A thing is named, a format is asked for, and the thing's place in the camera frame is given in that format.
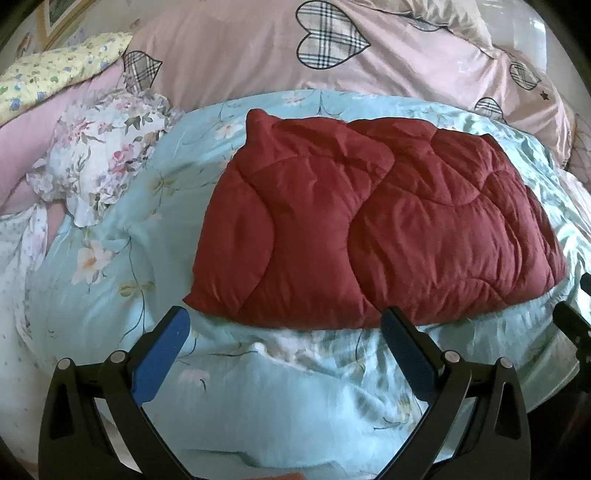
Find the framed wall picture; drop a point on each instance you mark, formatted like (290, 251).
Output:
(53, 16)

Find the beige pillow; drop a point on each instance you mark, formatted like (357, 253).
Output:
(443, 16)

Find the red quilted coat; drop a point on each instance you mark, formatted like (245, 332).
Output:
(369, 217)

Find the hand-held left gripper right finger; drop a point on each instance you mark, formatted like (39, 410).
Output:
(408, 355)

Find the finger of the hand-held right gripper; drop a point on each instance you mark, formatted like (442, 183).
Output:
(572, 323)

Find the light blue floral bedsheet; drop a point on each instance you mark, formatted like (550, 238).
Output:
(300, 392)

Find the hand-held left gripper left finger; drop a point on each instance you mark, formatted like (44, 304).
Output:
(159, 355)

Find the white floral ruffled pillow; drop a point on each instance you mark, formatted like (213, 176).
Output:
(106, 147)

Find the pink checked cloth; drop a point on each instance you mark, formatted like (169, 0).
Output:
(582, 147)

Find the pink duvet with plaid hearts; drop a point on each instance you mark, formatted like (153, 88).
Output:
(249, 50)

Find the yellow floral pillow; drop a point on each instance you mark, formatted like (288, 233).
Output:
(55, 69)

